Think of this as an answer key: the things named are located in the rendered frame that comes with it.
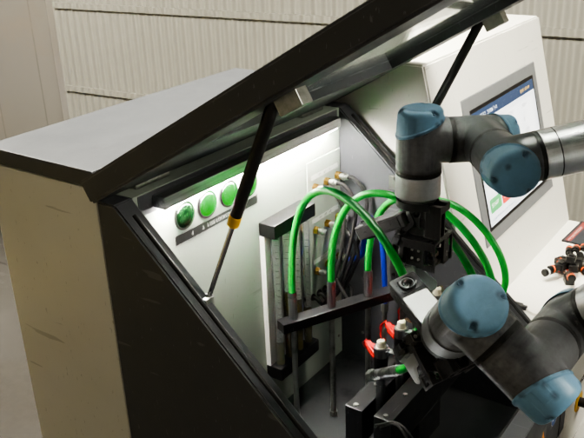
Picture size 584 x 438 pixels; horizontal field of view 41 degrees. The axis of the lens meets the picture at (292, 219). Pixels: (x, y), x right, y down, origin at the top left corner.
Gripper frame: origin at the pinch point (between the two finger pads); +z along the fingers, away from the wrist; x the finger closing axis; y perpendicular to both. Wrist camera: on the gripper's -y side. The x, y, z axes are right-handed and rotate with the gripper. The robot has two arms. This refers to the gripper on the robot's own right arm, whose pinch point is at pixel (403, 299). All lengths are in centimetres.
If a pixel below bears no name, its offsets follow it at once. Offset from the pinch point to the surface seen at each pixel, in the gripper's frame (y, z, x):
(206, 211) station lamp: -31.6, -15.9, -15.2
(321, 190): -13.4, -20.0, -5.4
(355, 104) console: -31, -24, 35
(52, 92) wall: -316, 35, 172
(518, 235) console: -3, 14, 67
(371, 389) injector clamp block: -7.7, 23.2, 2.0
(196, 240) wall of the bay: -32.5, -10.9, -17.3
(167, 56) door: -223, 7, 173
